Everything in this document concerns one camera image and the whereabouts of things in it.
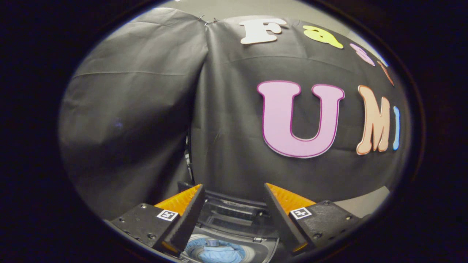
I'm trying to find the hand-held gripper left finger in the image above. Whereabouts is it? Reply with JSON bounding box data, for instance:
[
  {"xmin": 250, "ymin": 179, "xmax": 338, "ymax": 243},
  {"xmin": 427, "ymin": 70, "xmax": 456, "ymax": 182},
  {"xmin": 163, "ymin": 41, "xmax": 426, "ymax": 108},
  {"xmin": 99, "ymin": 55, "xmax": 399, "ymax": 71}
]
[{"xmin": 104, "ymin": 184, "xmax": 206, "ymax": 256}]

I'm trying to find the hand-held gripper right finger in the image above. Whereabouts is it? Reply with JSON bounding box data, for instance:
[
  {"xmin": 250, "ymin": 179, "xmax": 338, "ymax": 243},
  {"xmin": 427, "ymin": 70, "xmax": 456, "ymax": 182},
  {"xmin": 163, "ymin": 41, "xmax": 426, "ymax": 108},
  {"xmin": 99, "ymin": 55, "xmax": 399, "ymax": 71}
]
[{"xmin": 264, "ymin": 183, "xmax": 362, "ymax": 254}]

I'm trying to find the dark washing machine lid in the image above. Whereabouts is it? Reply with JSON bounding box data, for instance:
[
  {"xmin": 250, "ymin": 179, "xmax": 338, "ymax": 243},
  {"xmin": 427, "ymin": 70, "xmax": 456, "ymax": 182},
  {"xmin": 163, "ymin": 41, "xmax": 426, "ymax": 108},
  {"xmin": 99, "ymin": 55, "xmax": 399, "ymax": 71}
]
[{"xmin": 178, "ymin": 182, "xmax": 278, "ymax": 240}]

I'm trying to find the light blue shirt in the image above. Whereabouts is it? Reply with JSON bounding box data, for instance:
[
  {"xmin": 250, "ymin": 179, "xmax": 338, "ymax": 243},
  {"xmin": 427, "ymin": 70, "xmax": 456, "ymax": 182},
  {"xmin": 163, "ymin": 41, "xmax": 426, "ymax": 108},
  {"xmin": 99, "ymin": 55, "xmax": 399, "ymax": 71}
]
[{"xmin": 199, "ymin": 245, "xmax": 238, "ymax": 263}]

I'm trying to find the black backdrop cloth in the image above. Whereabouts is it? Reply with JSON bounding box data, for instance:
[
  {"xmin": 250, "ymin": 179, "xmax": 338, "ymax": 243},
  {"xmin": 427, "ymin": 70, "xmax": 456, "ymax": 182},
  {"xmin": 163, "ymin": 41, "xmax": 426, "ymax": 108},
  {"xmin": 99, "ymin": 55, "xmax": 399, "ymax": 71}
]
[{"xmin": 58, "ymin": 7, "xmax": 412, "ymax": 220}]

